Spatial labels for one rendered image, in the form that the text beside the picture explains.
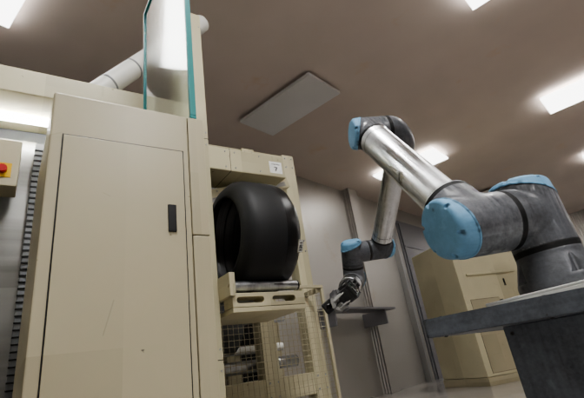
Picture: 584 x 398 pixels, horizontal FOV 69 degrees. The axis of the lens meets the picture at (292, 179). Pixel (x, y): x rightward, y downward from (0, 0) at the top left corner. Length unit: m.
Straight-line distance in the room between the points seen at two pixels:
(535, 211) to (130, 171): 1.00
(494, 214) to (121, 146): 0.94
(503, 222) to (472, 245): 0.09
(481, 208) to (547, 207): 0.17
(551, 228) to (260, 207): 1.18
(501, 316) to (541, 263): 0.21
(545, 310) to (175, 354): 0.78
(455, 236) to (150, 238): 0.73
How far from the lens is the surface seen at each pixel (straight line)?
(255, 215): 1.88
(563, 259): 1.14
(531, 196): 1.16
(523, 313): 0.97
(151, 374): 1.06
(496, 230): 1.07
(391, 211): 1.77
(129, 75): 2.62
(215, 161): 2.46
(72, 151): 1.17
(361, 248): 1.85
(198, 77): 2.39
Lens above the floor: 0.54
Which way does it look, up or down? 24 degrees up
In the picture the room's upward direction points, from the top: 9 degrees counter-clockwise
